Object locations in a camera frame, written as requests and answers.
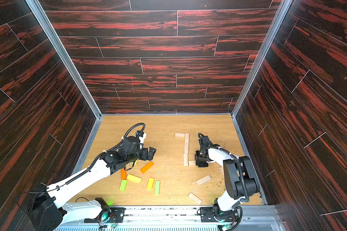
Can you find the natural wood block short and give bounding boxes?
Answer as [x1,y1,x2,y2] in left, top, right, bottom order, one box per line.
[189,160,196,166]

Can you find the natural wood block long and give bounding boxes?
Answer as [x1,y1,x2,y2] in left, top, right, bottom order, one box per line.
[184,133,190,154]

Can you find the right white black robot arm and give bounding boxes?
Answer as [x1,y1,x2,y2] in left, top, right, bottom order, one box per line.
[195,133,260,222]

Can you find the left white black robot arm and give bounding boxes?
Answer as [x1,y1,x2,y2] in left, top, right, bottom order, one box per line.
[24,130,156,231]

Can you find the natural wood block angled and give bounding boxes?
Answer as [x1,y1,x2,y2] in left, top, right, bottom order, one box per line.
[196,175,212,185]

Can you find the orange block centre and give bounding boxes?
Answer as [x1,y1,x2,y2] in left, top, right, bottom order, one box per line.
[140,161,154,174]

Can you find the dark orange block left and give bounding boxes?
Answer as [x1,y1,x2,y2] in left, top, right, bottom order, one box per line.
[121,168,127,180]

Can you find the yellow block lying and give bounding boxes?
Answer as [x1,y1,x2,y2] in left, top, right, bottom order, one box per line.
[126,174,142,183]

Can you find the light green block left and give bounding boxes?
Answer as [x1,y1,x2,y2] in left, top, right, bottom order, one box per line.
[120,179,128,191]

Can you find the light green block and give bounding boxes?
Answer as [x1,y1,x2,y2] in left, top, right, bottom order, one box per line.
[120,179,128,191]
[154,181,161,195]

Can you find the yellow block small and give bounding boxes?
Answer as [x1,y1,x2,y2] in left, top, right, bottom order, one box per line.
[147,178,155,190]

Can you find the natural wood block bottom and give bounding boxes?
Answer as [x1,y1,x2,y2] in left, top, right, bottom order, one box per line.
[188,193,202,205]

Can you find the light green block right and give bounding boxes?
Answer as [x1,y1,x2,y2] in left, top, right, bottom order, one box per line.
[154,181,161,195]

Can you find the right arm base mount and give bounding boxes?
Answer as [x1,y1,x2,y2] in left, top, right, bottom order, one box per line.
[197,206,243,223]

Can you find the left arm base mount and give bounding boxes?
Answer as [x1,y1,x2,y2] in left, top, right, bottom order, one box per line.
[84,207,125,224]

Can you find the front aluminium rail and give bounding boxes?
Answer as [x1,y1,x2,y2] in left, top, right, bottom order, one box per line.
[57,206,286,231]

